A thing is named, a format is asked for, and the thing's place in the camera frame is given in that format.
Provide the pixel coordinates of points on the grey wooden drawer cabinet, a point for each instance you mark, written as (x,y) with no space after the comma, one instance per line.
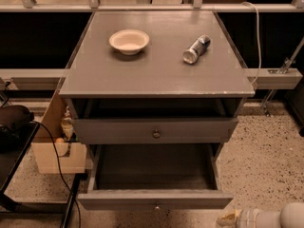
(155,83)

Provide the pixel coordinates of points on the metal railing frame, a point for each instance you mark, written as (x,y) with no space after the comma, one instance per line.
(46,79)

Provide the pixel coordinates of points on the black side table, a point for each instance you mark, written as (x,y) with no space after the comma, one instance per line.
(22,178)

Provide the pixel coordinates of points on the dark bag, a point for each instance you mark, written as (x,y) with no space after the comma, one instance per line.
(13,118)

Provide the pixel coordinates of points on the yellowish robot gripper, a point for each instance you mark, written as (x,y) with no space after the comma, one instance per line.
(244,219)

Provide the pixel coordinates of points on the cardboard box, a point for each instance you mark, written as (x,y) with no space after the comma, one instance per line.
(53,157)

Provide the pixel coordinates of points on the grey top drawer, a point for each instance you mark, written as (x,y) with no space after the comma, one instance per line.
(154,131)

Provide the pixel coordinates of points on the silver blue drink can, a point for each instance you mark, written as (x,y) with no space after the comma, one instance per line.
(191,55)

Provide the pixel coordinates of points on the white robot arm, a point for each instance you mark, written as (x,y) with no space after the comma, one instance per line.
(290,216)

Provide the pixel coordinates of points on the grey drawer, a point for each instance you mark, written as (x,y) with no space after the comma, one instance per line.
(154,131)
(154,176)

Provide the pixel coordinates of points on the items inside cardboard box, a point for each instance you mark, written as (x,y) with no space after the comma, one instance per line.
(68,134)

